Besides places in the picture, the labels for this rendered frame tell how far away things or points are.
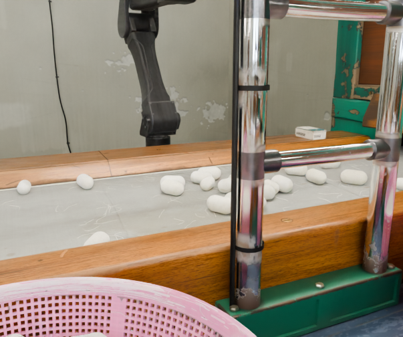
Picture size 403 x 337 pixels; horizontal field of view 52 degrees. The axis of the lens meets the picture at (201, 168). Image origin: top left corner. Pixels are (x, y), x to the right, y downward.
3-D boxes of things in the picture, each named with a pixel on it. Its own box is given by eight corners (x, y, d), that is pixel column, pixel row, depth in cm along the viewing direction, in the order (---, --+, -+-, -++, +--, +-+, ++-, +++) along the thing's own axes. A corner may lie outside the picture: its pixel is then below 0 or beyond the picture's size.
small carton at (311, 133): (295, 136, 91) (295, 127, 90) (307, 134, 92) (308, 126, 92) (312, 140, 86) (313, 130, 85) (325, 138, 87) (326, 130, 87)
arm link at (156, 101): (180, 126, 98) (151, 8, 105) (154, 128, 95) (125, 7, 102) (171, 135, 104) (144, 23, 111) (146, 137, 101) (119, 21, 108)
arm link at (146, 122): (180, 112, 101) (171, 110, 105) (147, 114, 96) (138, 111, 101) (181, 138, 102) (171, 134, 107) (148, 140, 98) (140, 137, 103)
